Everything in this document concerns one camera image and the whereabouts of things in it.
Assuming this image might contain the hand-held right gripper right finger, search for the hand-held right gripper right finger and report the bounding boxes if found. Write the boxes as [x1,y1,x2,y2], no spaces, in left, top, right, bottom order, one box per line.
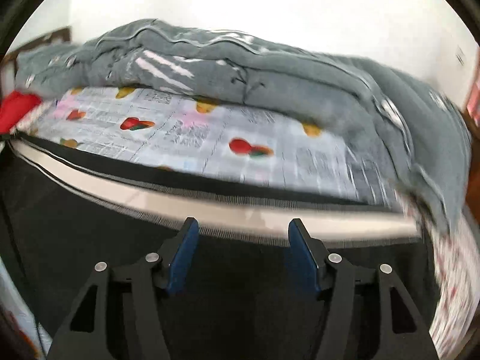
[284,218,440,360]

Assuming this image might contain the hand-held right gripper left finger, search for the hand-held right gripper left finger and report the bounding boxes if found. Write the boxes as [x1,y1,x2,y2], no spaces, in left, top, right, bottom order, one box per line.
[47,217,200,360]

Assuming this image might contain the black pants with white waistband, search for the black pants with white waistband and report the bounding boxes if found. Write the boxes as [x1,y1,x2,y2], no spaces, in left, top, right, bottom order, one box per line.
[0,133,447,360]

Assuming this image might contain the fruit printed bed sheet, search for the fruit printed bed sheet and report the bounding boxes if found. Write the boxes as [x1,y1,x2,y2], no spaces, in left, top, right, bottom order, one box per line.
[34,86,398,211]

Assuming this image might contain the floral mattress pad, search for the floral mattress pad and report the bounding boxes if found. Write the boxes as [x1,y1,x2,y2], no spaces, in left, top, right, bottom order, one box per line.
[397,191,480,360]

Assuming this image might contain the grey quilt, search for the grey quilt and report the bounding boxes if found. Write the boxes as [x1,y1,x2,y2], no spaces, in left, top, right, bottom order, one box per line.
[15,18,474,235]

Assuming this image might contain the red cloth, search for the red cloth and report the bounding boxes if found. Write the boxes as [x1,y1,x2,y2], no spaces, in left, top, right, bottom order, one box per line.
[0,91,43,134]

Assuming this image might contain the dark wooden headboard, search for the dark wooden headboard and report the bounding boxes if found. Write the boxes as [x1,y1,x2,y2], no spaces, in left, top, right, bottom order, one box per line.
[7,26,73,62]

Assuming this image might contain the red-brown wooden frame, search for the red-brown wooden frame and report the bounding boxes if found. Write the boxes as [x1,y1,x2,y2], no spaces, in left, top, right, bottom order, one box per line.
[464,79,480,137]

